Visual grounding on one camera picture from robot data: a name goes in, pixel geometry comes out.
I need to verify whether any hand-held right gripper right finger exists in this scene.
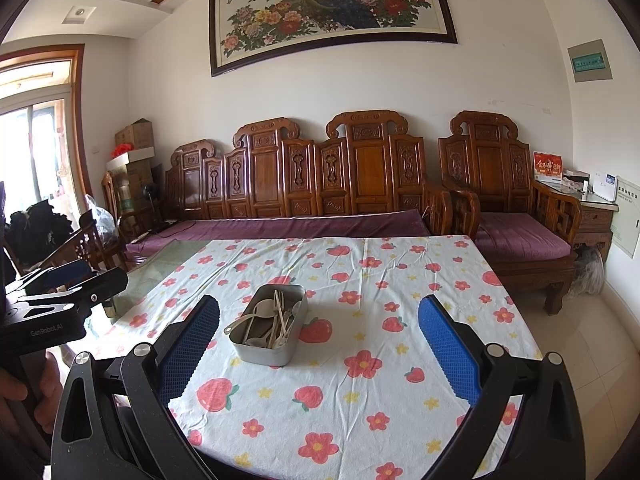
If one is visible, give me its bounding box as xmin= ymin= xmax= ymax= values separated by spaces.
xmin=417 ymin=294 xmax=586 ymax=480

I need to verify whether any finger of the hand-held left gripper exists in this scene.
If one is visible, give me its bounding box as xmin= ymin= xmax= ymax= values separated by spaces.
xmin=15 ymin=269 xmax=129 ymax=312
xmin=5 ymin=259 xmax=94 ymax=294

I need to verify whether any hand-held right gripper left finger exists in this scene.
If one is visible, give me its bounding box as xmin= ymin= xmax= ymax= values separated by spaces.
xmin=50 ymin=295 xmax=221 ymax=480

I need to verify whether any rectangular metal tin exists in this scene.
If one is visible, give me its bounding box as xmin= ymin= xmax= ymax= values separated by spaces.
xmin=230 ymin=283 xmax=307 ymax=367

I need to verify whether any person's left hand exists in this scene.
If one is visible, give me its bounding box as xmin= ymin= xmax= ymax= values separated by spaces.
xmin=0 ymin=351 xmax=64 ymax=432

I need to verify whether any wooden dining chair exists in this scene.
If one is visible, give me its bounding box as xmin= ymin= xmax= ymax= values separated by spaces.
xmin=37 ymin=210 xmax=126 ymax=281

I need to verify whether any black clothing pile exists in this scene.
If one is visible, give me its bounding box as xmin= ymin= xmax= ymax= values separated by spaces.
xmin=10 ymin=201 xmax=76 ymax=266

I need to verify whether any white plastic bag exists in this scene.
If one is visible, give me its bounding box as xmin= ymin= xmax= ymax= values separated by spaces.
xmin=85 ymin=194 xmax=118 ymax=243

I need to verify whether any floral strawberry tablecloth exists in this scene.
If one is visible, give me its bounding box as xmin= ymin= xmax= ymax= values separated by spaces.
xmin=107 ymin=235 xmax=543 ymax=480

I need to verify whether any carved wooden chair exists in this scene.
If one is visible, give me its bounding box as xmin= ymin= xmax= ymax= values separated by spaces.
xmin=101 ymin=170 xmax=146 ymax=241

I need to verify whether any stack of green cartons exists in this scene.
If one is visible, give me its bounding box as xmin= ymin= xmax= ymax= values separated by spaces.
xmin=107 ymin=162 xmax=163 ymax=226

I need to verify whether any white flat carton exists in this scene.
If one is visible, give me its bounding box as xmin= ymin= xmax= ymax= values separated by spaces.
xmin=106 ymin=146 xmax=157 ymax=171

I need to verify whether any purple armchair cushion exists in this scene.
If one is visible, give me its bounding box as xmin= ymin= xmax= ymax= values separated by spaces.
xmin=472 ymin=211 xmax=572 ymax=263

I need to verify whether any brown cardboard box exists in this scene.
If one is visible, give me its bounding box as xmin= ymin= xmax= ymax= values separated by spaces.
xmin=115 ymin=118 xmax=154 ymax=150

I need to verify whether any clear plastic bag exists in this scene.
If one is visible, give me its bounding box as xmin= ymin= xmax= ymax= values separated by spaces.
xmin=570 ymin=247 xmax=606 ymax=297

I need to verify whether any purple sofa cushion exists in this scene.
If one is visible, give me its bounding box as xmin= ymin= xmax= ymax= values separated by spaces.
xmin=126 ymin=208 xmax=432 ymax=256

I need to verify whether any wooden side table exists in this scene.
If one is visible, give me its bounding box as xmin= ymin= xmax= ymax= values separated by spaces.
xmin=542 ymin=180 xmax=618 ymax=263

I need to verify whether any carved wooden armchair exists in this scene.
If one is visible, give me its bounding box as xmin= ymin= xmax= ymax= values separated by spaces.
xmin=438 ymin=110 xmax=583 ymax=317

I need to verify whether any carved wooden sofa bench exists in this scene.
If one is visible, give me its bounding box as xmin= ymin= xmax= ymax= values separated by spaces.
xmin=125 ymin=110 xmax=453 ymax=271

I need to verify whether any red desk calendar card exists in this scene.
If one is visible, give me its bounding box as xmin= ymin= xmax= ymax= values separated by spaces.
xmin=533 ymin=151 xmax=565 ymax=181

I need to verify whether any framed peacock painting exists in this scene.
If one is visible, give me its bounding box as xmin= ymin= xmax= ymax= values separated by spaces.
xmin=209 ymin=0 xmax=458 ymax=78

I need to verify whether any wooden door frame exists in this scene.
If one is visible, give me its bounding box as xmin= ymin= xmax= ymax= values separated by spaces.
xmin=0 ymin=44 xmax=94 ymax=211

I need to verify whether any white wall cabinet door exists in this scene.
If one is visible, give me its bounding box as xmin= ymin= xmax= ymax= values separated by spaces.
xmin=611 ymin=176 xmax=640 ymax=260

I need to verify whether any green wall panel box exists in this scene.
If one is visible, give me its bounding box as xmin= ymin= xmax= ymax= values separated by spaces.
xmin=567 ymin=39 xmax=613 ymax=82

